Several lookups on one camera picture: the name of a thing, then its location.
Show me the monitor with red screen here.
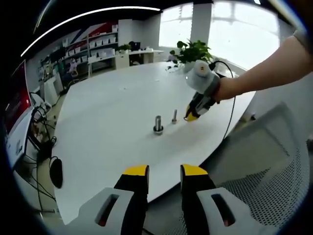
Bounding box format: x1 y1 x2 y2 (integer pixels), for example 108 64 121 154
4 60 32 138

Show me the thick threaded metal stud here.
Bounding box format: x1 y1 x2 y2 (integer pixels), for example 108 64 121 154
153 115 164 136

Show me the white storage shelf with bins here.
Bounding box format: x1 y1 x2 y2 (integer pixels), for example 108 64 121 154
38 22 119 79

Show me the white low cabinet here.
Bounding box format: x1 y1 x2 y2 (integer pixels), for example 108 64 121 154
40 73 62 105

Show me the ceiling light strip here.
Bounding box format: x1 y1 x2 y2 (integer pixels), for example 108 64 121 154
21 6 161 57

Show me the potted green plant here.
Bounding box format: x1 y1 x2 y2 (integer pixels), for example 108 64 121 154
166 39 213 73

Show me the white panel with print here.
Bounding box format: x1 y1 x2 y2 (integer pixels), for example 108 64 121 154
6 107 35 169

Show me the black background office chair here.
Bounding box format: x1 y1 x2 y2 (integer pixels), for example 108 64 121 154
128 41 141 66

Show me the bundle of black cables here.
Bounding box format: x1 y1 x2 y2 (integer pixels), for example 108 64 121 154
26 92 59 211

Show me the grey mesh office chair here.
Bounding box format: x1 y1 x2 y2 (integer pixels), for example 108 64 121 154
146 101 310 235

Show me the long white background desk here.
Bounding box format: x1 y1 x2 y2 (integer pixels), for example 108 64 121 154
88 48 164 71

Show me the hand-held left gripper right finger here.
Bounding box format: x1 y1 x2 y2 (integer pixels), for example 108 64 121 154
180 164 267 235

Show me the small green desk plant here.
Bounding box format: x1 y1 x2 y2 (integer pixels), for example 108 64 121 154
117 44 132 54

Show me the black oval object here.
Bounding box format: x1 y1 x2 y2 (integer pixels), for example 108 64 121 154
49 158 64 189

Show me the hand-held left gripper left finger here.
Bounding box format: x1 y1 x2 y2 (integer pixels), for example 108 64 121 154
78 164 150 235

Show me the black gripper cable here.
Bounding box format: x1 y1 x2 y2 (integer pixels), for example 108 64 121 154
207 60 237 145

